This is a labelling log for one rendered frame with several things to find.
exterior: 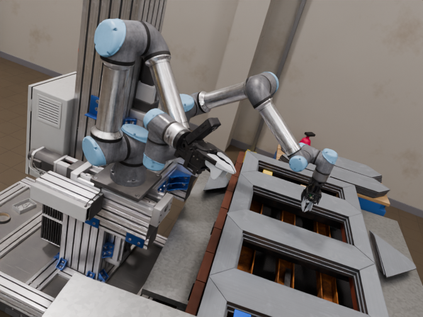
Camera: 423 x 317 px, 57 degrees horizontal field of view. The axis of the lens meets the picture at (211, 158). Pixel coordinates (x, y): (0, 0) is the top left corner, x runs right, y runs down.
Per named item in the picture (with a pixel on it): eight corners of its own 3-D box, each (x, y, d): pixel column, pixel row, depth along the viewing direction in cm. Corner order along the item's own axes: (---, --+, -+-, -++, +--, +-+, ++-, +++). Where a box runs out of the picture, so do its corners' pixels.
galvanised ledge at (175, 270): (233, 170, 276) (235, 166, 274) (186, 309, 161) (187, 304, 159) (206, 161, 277) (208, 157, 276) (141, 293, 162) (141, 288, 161)
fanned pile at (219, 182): (231, 172, 265) (233, 167, 264) (221, 202, 231) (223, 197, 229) (214, 166, 266) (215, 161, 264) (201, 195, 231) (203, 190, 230)
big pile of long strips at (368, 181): (379, 177, 295) (382, 170, 292) (389, 204, 259) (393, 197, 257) (278, 144, 300) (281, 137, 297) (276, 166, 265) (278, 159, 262)
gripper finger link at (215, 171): (228, 187, 108) (206, 170, 113) (236, 169, 106) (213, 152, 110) (221, 189, 106) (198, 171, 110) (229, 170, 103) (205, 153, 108)
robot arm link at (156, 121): (157, 127, 130) (162, 105, 126) (179, 143, 125) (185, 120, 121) (138, 131, 125) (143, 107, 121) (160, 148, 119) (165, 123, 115)
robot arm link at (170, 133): (185, 122, 121) (166, 122, 115) (195, 128, 119) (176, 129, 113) (178, 143, 124) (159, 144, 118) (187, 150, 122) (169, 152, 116)
